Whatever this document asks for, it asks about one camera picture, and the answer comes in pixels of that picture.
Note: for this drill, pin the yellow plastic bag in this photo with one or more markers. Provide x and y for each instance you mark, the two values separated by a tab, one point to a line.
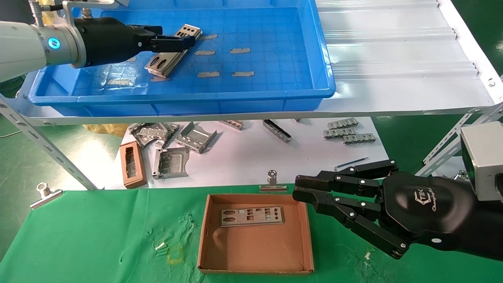
50	17
106	129

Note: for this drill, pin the silver toothed metal strip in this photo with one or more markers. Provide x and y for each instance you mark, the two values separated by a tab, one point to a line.
338	133
342	124
358	138

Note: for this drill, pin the flat slotted metal plate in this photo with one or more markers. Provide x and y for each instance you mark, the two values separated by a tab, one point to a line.
147	133

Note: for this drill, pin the white metal frame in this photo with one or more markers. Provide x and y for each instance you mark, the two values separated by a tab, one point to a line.
444	151

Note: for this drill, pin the white metal shelf board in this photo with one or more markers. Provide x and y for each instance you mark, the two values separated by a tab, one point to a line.
393	51

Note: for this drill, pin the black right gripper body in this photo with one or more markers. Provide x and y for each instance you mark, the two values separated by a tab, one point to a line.
432	212

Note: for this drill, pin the folded silver metal bracket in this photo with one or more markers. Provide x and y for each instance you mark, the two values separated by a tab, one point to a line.
196	138

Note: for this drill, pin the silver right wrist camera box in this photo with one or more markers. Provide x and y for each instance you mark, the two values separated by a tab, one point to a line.
485	157

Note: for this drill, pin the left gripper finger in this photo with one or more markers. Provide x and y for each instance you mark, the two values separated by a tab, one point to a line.
147	30
173	43

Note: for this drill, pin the blue plastic tray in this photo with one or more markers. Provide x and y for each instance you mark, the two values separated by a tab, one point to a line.
275	59

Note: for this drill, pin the green table cloth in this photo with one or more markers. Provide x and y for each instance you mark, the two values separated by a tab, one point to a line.
118	228

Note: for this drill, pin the square silver metal bracket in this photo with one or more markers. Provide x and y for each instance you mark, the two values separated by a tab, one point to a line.
173	165

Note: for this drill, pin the white paper scrap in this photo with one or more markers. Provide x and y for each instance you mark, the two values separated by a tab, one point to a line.
160	247
367	256

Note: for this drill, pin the slotted steel angle rail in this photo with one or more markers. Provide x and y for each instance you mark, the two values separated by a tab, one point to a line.
47	147

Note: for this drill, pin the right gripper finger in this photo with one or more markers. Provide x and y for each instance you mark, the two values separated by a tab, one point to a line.
353	214
346	181

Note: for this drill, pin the brown rectangular frame part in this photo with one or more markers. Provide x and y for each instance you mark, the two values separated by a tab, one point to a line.
140	173

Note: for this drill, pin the brown cardboard box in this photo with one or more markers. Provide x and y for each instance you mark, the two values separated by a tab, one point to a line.
255	251

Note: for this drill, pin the white paper sheet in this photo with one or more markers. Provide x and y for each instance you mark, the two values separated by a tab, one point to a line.
243	157

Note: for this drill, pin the small bent metal part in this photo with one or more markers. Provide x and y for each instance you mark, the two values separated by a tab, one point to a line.
173	129

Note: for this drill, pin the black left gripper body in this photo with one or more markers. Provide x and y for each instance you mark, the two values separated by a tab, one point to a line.
110	41

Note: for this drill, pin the dark metal bar part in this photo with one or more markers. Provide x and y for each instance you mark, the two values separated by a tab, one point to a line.
277	131

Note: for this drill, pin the short silver metal clip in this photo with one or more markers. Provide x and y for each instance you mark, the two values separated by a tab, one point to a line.
232	125

